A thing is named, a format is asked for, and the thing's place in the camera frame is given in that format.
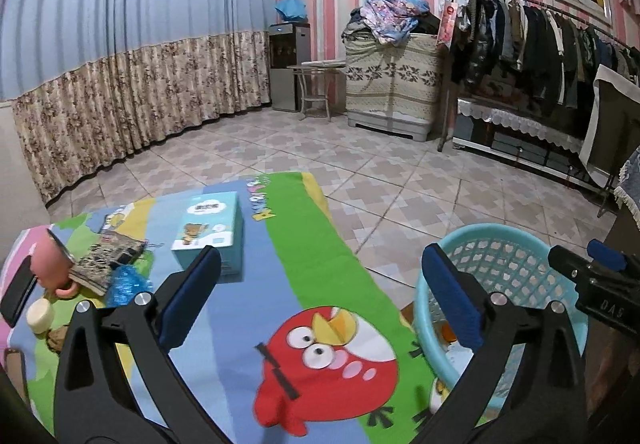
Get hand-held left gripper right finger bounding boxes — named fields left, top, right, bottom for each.
left=410, top=244, right=587, bottom=444

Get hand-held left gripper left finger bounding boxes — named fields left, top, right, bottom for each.
left=54, top=246, right=231, bottom=444

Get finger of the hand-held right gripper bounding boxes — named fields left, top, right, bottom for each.
left=586, top=239, right=629, bottom=273
left=547, top=245, right=600, bottom=288

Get orange plastic toys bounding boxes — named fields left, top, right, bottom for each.
left=440, top=319, right=462, bottom=345

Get white wrapper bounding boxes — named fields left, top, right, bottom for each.
left=444, top=341, right=477, bottom=376

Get light blue plastic basket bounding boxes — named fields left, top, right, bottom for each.
left=412, top=223, right=592, bottom=425

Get blue crinkled plastic wrapper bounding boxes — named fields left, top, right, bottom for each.
left=107, top=265, right=154, bottom=309

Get blue fringed cloth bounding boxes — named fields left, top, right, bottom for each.
left=614, top=158, right=640, bottom=230

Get teal tissue box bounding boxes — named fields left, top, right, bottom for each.
left=171, top=191, right=246, bottom=285

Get patterned woven cloth pouch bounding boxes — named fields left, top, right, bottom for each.
left=69, top=233, right=152, bottom=296

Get cartoon printed blanket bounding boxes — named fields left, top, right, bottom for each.
left=0, top=171, right=481, bottom=444

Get dark cloth with beige border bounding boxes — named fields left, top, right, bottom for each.
left=580, top=65, right=640, bottom=190

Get low dark cabinet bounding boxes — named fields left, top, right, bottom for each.
left=452, top=111, right=616, bottom=190

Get pink cup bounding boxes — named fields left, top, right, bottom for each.
left=30, top=228, right=81, bottom=299

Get white lace cloth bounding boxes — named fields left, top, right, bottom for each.
left=457, top=98, right=587, bottom=155

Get cream round soap bar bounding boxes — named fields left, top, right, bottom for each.
left=27, top=299, right=55, bottom=335

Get metal clothes rack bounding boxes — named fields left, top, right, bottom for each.
left=437, top=0, right=640, bottom=153

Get black phone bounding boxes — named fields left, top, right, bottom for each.
left=0, top=255, right=40, bottom=329

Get row of hanging clothes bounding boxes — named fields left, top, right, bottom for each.
left=450, top=0, right=640, bottom=108

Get beige patterned cover cloth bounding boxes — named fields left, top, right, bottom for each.
left=345, top=33, right=451, bottom=113

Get grey water dispenser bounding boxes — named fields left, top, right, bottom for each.
left=268, top=22, right=311, bottom=113

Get blue and floral curtain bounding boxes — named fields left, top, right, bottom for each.
left=0, top=0, right=277, bottom=207

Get small round side table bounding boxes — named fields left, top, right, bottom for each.
left=286, top=60, right=349, bottom=121

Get red and white hanging bag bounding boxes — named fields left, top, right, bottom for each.
left=436, top=0, right=461, bottom=50

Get pile of dark clothes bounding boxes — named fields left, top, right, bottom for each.
left=342, top=8, right=373, bottom=43

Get floral quilt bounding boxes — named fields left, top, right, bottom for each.
left=360, top=0, right=432, bottom=48

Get blue cloth bundle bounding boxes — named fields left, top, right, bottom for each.
left=275, top=0, right=309, bottom=24

